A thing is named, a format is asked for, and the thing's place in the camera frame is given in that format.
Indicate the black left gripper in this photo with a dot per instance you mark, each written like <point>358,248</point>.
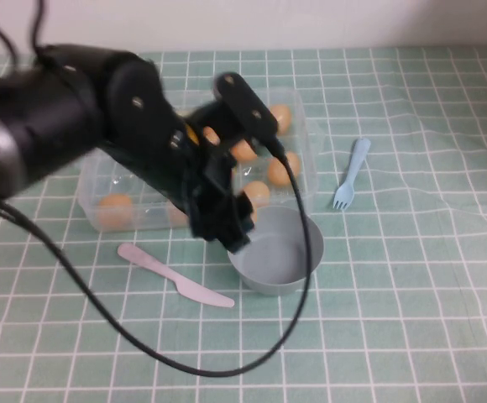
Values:
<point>201,176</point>

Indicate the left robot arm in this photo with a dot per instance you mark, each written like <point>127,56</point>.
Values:
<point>59,109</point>

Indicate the clear plastic egg box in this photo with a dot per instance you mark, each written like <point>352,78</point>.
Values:
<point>306,138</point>

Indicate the grey-blue plastic bowl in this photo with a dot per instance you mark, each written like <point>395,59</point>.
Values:
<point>277,260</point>

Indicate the pink plastic knife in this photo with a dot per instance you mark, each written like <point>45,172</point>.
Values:
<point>172,275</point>

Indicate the light blue plastic fork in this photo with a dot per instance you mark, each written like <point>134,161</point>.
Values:
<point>344,194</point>

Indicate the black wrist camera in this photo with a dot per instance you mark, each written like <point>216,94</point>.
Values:
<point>245,105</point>

